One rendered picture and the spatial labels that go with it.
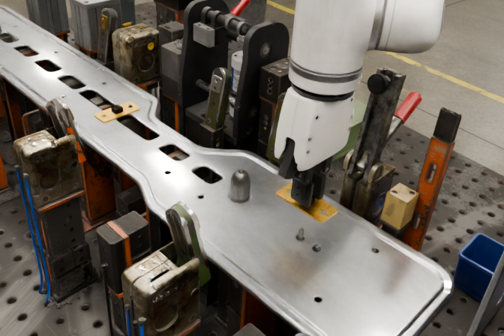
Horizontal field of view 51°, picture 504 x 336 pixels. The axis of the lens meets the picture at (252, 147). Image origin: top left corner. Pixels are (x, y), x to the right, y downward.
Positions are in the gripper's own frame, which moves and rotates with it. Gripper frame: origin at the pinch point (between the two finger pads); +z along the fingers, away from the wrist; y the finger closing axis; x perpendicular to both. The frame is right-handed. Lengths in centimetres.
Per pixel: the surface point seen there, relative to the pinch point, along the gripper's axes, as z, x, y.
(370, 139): -1.4, -0.1, -14.7
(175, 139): 9.3, -32.0, -2.7
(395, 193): 3.1, 7.0, -11.8
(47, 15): 9, -102, -15
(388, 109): -7.4, 1.6, -14.7
